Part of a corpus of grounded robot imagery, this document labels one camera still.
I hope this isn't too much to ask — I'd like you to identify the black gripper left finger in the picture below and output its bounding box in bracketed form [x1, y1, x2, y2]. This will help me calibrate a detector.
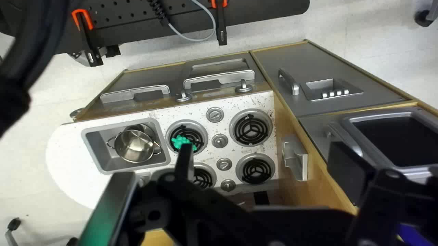
[78, 172, 149, 246]

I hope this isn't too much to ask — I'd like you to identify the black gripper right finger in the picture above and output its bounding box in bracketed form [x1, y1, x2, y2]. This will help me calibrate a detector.
[327, 142, 438, 246]

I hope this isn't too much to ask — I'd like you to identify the grey toy sink basin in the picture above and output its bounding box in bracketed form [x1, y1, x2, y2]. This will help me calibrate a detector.
[82, 119, 170, 174]

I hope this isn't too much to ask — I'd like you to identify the small steel pot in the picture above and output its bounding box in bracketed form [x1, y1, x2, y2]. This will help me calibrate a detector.
[113, 127, 161, 164]

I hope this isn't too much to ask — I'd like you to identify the toy microwave oven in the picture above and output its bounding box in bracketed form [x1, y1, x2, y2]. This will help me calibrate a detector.
[300, 107, 438, 183]

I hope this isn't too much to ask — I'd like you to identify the toy kitchen play set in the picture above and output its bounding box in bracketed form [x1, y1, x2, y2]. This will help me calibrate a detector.
[68, 42, 424, 208]

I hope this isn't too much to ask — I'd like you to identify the black perforated table board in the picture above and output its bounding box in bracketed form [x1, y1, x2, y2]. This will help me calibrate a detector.
[72, 0, 311, 48]

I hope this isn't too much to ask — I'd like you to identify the orange black clamp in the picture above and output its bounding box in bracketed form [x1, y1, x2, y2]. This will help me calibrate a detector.
[71, 8, 102, 67]

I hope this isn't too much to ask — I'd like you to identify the grey cable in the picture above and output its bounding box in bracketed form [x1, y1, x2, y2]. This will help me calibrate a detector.
[165, 0, 217, 44]

